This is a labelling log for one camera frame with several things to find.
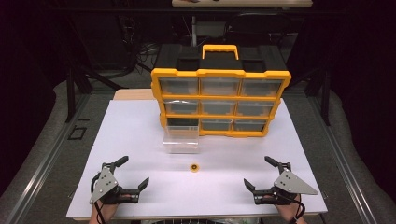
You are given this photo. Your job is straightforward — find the grid of clear cabinet drawers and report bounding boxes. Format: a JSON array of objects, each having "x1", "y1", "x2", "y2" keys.
[{"x1": 159, "y1": 77, "x2": 285, "y2": 133}]

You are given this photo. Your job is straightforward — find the person's right hand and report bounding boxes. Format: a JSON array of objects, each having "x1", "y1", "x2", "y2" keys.
[{"x1": 263, "y1": 193, "x2": 308, "y2": 224}]

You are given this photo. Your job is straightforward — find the bundle of black cables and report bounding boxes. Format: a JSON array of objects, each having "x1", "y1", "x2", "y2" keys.
[{"x1": 117, "y1": 15, "x2": 163, "y2": 74}]

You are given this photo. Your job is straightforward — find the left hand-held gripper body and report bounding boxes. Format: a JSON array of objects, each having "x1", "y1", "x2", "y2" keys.
[{"x1": 89, "y1": 161, "x2": 140, "y2": 205}]

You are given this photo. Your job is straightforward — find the clear plastic drawer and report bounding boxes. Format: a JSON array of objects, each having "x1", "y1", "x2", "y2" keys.
[{"x1": 163, "y1": 125, "x2": 200, "y2": 155}]

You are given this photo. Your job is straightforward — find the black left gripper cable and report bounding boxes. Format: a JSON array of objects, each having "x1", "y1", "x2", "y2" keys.
[{"x1": 90, "y1": 172, "x2": 107, "y2": 224}]

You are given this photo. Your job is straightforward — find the grey metal post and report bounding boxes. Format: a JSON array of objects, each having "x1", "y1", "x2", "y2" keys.
[{"x1": 191, "y1": 15, "x2": 198, "y2": 48}]

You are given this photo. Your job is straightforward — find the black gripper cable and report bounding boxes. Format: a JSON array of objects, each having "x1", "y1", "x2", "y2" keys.
[
  {"x1": 90, "y1": 172, "x2": 107, "y2": 224},
  {"x1": 279, "y1": 189, "x2": 306, "y2": 224}
]

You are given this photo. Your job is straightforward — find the aluminium floor rail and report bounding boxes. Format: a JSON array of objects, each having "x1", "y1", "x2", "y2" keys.
[
  {"x1": 0, "y1": 92, "x2": 92, "y2": 224},
  {"x1": 307, "y1": 94, "x2": 379, "y2": 224}
]

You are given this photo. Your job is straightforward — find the person's left hand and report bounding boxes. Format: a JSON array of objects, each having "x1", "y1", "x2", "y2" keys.
[{"x1": 88, "y1": 193, "x2": 133, "y2": 224}]

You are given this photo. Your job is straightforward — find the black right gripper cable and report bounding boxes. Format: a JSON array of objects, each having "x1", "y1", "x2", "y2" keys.
[{"x1": 279, "y1": 189, "x2": 306, "y2": 224}]

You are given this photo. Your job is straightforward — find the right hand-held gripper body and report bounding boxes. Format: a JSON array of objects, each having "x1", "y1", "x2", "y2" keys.
[{"x1": 252, "y1": 161, "x2": 319, "y2": 206}]

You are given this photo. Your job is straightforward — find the yellow black drawer organizer cabinet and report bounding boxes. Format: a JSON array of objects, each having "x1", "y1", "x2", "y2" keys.
[{"x1": 150, "y1": 44, "x2": 292, "y2": 139}]

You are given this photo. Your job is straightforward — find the black metal stand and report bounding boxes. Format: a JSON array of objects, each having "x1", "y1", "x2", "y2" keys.
[{"x1": 64, "y1": 63, "x2": 94, "y2": 124}]

